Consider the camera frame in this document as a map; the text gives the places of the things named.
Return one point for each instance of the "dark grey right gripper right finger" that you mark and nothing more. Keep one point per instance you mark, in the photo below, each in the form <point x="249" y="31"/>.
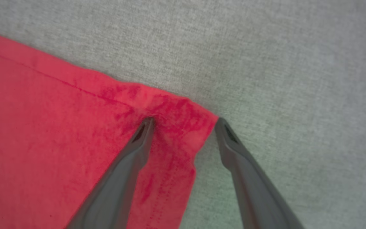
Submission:
<point x="259" y="197"/>

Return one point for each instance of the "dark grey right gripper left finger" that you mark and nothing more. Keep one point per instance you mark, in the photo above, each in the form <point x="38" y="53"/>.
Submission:
<point x="116" y="197"/>

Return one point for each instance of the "red and white garment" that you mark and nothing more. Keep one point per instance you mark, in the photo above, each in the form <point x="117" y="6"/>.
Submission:
<point x="43" y="127"/>

